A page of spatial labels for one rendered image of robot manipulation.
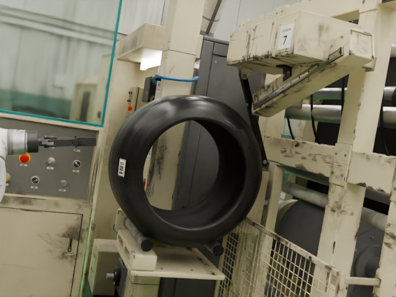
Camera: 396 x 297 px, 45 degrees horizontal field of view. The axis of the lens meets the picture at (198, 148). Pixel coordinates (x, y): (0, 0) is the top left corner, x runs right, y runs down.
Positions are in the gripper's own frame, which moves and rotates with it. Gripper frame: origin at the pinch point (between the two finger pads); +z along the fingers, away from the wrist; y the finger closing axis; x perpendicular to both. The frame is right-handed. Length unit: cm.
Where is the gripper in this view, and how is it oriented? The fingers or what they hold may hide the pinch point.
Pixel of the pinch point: (86, 141)
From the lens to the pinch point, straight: 178.8
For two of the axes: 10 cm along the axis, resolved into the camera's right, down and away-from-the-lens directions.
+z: 9.5, -0.1, 3.1
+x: -0.2, 9.9, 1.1
